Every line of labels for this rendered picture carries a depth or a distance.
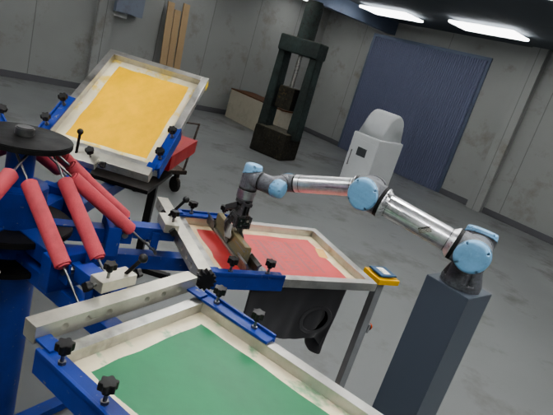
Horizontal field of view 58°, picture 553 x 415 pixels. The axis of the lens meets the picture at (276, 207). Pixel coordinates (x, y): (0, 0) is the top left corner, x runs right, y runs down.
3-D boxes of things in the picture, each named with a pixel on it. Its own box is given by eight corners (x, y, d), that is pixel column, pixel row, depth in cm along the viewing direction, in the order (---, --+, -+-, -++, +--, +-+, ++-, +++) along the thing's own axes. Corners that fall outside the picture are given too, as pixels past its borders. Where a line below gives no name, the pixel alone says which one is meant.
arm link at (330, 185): (394, 173, 196) (282, 167, 217) (387, 175, 186) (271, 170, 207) (392, 202, 198) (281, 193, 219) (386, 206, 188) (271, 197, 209)
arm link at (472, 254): (500, 244, 172) (365, 169, 189) (499, 254, 159) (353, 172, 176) (481, 272, 176) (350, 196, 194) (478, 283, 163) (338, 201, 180)
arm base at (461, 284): (486, 292, 186) (497, 269, 183) (467, 296, 176) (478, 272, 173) (453, 272, 196) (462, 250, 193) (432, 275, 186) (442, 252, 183)
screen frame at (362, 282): (313, 235, 269) (315, 228, 268) (374, 291, 221) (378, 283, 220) (172, 220, 231) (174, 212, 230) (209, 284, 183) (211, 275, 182)
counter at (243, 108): (245, 118, 1257) (252, 92, 1237) (295, 144, 1117) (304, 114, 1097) (224, 115, 1214) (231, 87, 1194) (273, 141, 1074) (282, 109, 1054)
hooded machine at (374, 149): (359, 193, 831) (387, 113, 791) (334, 180, 875) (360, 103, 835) (387, 195, 879) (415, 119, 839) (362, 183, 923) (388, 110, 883)
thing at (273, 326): (313, 339, 239) (337, 273, 228) (322, 350, 231) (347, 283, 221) (226, 340, 217) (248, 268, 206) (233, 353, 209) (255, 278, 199)
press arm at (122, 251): (297, 271, 240) (300, 260, 238) (303, 277, 235) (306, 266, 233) (7, 254, 181) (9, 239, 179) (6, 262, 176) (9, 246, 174)
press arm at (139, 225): (169, 235, 205) (173, 224, 203) (174, 241, 200) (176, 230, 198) (127, 231, 196) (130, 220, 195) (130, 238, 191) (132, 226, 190)
